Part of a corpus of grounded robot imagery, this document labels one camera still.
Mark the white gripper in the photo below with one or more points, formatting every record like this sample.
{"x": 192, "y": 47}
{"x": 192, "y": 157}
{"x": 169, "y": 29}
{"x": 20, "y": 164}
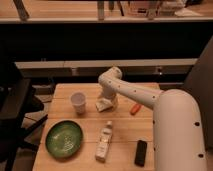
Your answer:
{"x": 112, "y": 98}

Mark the white sponge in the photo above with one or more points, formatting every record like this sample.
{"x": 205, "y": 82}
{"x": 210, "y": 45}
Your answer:
{"x": 103, "y": 105}

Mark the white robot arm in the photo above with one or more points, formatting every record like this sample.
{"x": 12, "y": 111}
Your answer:
{"x": 178, "y": 139}

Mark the white ceramic cup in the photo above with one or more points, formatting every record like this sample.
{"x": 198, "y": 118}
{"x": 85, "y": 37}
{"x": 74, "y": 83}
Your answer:
{"x": 78, "y": 101}

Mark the orange carrot toy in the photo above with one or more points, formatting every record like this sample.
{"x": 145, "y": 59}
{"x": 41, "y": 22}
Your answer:
{"x": 134, "y": 110}

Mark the white plastic bottle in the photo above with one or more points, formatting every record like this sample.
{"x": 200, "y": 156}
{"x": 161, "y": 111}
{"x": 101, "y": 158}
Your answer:
{"x": 104, "y": 142}

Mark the green plate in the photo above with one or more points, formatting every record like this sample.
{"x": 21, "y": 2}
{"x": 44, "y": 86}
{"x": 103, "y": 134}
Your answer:
{"x": 64, "y": 139}

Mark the black rectangular device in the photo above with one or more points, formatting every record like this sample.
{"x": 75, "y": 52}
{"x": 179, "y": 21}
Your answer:
{"x": 140, "y": 155}

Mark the dark side furniture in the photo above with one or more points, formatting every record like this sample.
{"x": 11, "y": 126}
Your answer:
{"x": 17, "y": 97}

